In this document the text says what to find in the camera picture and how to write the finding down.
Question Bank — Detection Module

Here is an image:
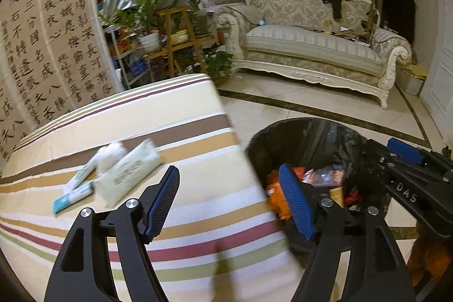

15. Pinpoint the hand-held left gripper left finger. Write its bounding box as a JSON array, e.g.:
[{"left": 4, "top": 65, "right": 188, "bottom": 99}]
[{"left": 44, "top": 166, "right": 181, "bottom": 302}]

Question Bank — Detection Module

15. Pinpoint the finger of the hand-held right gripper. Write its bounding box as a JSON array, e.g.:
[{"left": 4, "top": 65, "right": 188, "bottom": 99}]
[
  {"left": 387, "top": 137, "right": 453, "bottom": 176},
  {"left": 364, "top": 138, "right": 453, "bottom": 190}
]

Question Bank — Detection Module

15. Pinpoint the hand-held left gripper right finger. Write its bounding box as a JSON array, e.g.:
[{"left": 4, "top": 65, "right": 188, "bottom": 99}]
[{"left": 278, "top": 163, "right": 417, "bottom": 302}]

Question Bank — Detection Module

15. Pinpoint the orange plastic wrapper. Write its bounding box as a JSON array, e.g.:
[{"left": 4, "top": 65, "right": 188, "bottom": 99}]
[{"left": 265, "top": 169, "right": 295, "bottom": 222}]

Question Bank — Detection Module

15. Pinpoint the red wrapper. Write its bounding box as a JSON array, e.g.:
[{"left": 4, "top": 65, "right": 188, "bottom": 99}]
[{"left": 344, "top": 190, "right": 362, "bottom": 207}]

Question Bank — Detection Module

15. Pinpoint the bin with black bag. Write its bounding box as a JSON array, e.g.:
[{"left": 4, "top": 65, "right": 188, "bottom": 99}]
[{"left": 245, "top": 117, "right": 393, "bottom": 254}]

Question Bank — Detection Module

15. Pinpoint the clear plastic wrapper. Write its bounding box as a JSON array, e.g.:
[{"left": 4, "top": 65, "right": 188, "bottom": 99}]
[{"left": 304, "top": 167, "right": 346, "bottom": 188}]

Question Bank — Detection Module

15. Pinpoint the tan packet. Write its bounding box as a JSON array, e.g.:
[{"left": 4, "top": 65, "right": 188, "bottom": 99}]
[{"left": 329, "top": 187, "right": 346, "bottom": 208}]

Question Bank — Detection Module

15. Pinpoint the pale green tissue packet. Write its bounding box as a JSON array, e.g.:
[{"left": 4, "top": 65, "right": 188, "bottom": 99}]
[{"left": 93, "top": 139, "right": 162, "bottom": 209}]

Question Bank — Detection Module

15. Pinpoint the crumpled white tissue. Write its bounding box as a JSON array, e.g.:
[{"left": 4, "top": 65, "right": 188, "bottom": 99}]
[{"left": 93, "top": 142, "right": 127, "bottom": 171}]

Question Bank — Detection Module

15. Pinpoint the striped tablecloth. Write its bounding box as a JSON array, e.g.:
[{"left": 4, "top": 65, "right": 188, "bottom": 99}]
[{"left": 0, "top": 73, "right": 309, "bottom": 302}]

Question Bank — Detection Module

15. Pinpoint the cardboard box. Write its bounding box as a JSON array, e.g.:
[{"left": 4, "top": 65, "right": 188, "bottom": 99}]
[{"left": 394, "top": 63, "right": 427, "bottom": 96}]

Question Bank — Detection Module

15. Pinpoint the white door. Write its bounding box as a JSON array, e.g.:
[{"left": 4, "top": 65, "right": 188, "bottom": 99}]
[{"left": 419, "top": 0, "right": 453, "bottom": 133}]

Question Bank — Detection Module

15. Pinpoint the teal and white tube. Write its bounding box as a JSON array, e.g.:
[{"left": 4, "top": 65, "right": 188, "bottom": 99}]
[{"left": 53, "top": 182, "right": 95, "bottom": 215}]

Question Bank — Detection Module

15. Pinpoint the pile of papers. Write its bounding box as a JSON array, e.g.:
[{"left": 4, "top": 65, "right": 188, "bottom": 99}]
[{"left": 319, "top": 24, "right": 373, "bottom": 46}]

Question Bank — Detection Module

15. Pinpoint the cream ornate sofa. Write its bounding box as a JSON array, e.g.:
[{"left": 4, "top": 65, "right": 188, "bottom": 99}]
[{"left": 216, "top": 0, "right": 413, "bottom": 110}]

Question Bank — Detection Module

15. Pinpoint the blue storage box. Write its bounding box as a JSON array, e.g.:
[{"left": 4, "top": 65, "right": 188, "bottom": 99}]
[{"left": 128, "top": 59, "right": 149, "bottom": 77}]

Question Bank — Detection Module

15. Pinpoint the white metal shelf rack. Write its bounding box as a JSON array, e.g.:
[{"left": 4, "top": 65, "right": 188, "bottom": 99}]
[{"left": 102, "top": 24, "right": 167, "bottom": 91}]

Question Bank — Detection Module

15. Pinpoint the small green floor plant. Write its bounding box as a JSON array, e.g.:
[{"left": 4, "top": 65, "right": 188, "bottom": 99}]
[{"left": 203, "top": 51, "right": 236, "bottom": 82}]

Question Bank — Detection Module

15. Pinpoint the white plant pot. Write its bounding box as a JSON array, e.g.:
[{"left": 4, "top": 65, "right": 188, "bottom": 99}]
[{"left": 138, "top": 31, "right": 161, "bottom": 53}]

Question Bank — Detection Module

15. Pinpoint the wooden plant stand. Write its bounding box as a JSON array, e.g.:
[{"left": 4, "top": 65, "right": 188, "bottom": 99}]
[{"left": 156, "top": 6, "right": 220, "bottom": 77}]

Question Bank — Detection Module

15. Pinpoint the green plant in white pot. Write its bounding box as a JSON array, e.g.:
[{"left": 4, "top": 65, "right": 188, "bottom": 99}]
[{"left": 99, "top": 0, "right": 175, "bottom": 53}]

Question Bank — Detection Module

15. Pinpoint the calligraphy wall poster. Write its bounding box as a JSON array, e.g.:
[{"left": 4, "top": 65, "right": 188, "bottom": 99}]
[{"left": 0, "top": 0, "right": 123, "bottom": 164}]

